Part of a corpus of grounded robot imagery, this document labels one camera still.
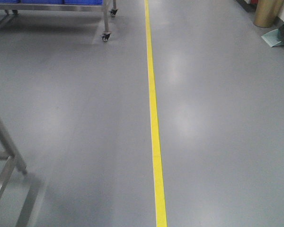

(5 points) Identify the green dustpan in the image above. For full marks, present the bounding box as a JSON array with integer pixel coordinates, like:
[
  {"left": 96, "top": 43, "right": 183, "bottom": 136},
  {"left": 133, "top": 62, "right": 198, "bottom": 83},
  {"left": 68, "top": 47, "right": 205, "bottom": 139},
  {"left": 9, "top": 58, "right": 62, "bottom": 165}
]
[{"left": 261, "top": 23, "right": 284, "bottom": 47}]

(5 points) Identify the brown cardboard tube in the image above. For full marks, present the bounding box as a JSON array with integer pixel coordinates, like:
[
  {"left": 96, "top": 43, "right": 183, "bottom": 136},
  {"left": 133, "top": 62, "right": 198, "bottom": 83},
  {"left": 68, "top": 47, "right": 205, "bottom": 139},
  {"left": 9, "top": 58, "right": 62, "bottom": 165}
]
[{"left": 253, "top": 0, "right": 284, "bottom": 28}]

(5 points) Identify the left blue plastic crate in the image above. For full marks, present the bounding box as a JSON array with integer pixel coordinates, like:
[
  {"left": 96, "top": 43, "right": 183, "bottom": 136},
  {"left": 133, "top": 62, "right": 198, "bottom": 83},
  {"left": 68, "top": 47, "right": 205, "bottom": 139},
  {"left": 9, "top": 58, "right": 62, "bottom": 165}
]
[{"left": 0, "top": 0, "right": 103, "bottom": 5}]

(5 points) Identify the steel table leg frame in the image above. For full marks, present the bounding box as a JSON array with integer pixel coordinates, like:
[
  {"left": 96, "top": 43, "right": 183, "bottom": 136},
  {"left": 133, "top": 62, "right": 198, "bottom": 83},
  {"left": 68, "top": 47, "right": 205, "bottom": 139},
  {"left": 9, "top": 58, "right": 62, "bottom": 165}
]
[{"left": 0, "top": 119, "right": 27, "bottom": 199}]

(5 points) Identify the stainless steel rack frame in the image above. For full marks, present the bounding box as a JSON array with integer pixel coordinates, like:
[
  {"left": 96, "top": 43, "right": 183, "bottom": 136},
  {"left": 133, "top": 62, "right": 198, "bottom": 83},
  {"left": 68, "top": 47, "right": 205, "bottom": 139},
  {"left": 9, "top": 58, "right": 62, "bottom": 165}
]
[{"left": 0, "top": 0, "right": 118, "bottom": 43}]

